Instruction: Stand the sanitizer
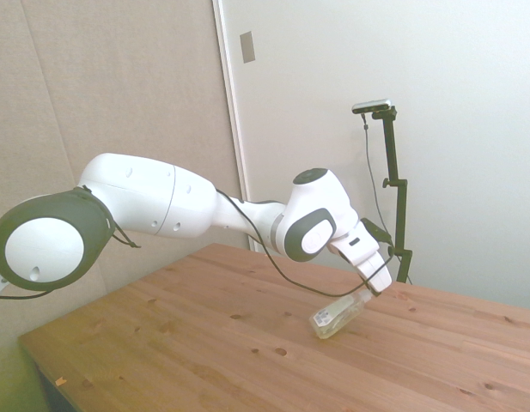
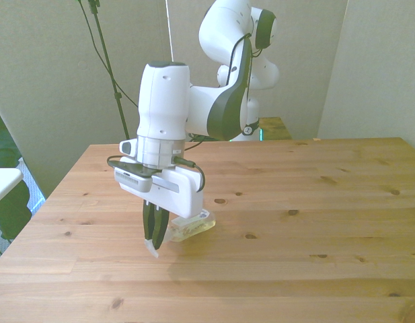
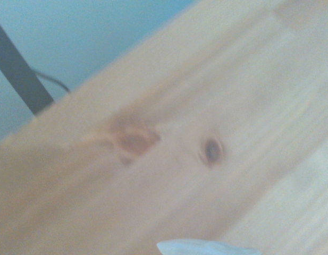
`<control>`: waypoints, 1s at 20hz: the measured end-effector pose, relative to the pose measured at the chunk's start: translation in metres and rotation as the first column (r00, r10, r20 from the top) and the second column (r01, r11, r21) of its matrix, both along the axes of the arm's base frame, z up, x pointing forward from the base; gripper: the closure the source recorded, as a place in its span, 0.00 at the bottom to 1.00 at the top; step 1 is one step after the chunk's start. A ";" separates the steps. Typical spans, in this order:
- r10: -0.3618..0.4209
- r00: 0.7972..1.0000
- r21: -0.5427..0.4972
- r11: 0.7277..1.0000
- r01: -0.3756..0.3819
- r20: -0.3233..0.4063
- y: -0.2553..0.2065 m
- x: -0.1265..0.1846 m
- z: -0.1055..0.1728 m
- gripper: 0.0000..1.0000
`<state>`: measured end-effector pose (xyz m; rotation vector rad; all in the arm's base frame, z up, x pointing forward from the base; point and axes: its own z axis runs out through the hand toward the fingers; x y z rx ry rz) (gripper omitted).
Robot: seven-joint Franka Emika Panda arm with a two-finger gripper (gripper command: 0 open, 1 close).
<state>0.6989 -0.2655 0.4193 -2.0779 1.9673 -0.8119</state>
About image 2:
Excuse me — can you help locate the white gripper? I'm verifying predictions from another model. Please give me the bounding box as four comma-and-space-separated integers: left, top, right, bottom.
141, 166, 205, 252

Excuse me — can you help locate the clear plastic bag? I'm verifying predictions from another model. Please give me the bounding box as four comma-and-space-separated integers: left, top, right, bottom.
143, 208, 217, 260

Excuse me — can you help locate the black tripod stand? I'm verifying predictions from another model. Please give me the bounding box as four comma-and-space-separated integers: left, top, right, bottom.
75, 0, 140, 109

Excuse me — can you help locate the white side table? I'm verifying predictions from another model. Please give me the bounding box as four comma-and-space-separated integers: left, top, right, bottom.
0, 168, 25, 207

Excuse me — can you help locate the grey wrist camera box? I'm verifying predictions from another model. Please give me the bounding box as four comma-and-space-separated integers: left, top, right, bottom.
110, 159, 161, 194

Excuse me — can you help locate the black gripper connector cable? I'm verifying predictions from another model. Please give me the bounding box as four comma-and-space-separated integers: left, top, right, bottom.
172, 155, 206, 194

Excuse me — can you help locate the dark camera stand pole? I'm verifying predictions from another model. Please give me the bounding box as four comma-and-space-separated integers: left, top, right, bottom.
87, 0, 131, 141

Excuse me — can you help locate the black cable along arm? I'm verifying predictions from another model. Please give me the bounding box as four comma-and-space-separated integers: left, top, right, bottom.
226, 32, 264, 89

